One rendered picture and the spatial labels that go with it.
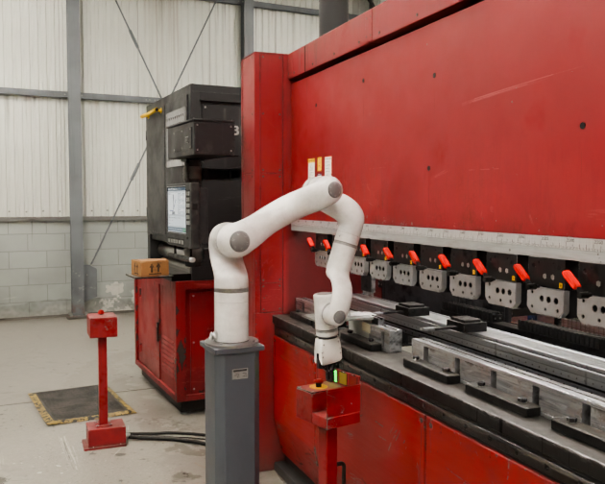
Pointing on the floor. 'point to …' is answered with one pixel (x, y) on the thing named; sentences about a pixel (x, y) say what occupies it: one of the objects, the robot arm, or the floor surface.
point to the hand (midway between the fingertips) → (329, 375)
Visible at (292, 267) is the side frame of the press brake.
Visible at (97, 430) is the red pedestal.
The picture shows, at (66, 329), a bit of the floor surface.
